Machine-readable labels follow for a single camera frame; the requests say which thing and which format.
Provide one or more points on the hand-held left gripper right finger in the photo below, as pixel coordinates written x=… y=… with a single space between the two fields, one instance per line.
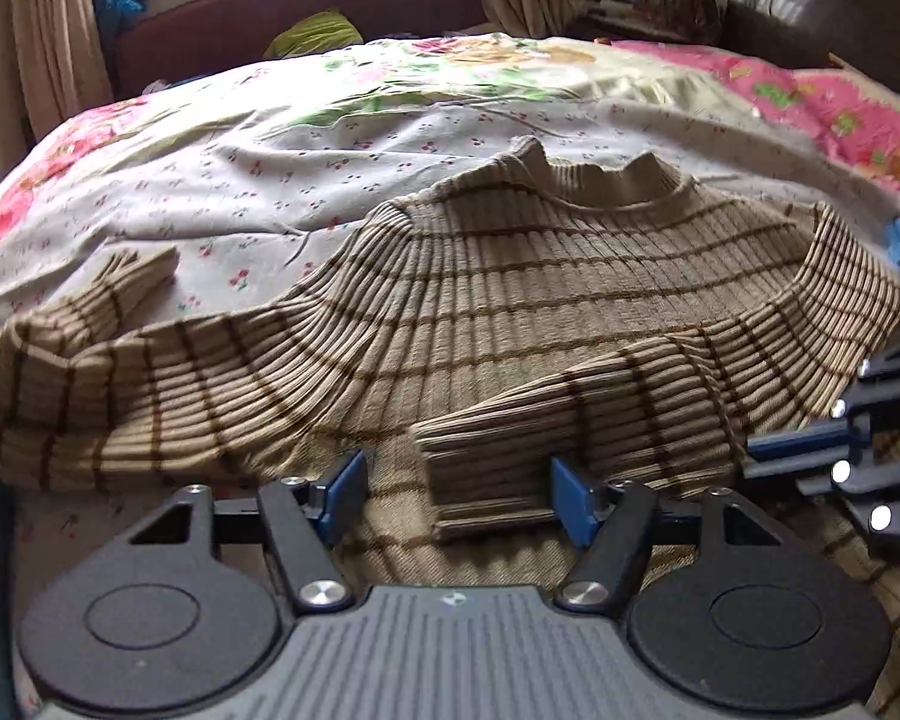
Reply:
x=572 y=501

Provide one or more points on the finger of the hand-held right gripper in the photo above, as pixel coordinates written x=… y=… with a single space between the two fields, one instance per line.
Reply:
x=795 y=440
x=859 y=493

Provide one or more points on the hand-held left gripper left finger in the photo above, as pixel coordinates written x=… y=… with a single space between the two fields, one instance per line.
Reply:
x=345 y=499

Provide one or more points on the beige striped ribbed sweater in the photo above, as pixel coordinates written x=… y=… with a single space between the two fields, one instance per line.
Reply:
x=495 y=300

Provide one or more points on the pink green floral quilt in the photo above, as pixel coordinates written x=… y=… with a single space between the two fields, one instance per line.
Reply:
x=802 y=101

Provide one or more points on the white cherry print bed sheet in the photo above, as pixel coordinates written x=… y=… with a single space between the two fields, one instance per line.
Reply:
x=270 y=165

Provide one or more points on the brown leather chair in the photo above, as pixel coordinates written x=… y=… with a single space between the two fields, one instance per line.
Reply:
x=825 y=0

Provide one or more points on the green cloth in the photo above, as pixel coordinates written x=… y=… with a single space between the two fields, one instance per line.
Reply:
x=315 y=34

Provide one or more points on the maroon padded headboard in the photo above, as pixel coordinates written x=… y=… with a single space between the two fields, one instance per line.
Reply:
x=270 y=4

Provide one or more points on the blue crumpled cloth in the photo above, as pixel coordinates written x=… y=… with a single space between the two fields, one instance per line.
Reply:
x=112 y=4

